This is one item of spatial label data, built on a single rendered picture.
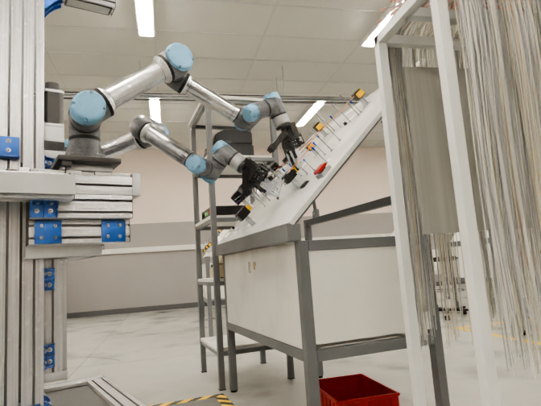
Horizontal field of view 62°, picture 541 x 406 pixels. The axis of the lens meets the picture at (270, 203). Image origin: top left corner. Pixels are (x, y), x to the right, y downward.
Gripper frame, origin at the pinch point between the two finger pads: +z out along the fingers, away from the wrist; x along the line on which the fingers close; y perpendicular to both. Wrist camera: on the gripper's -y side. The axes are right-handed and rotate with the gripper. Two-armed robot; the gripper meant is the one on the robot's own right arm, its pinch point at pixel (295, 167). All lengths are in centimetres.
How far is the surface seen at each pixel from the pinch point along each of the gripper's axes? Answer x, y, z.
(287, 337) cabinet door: -13, -37, 62
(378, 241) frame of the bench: -29, 8, 40
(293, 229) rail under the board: -30.3, -23.7, 22.0
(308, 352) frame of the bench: -32, -37, 64
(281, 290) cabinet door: -10, -31, 45
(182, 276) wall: 748, 3, 88
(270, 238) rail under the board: -12.1, -27.6, 23.4
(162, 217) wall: 758, 13, -40
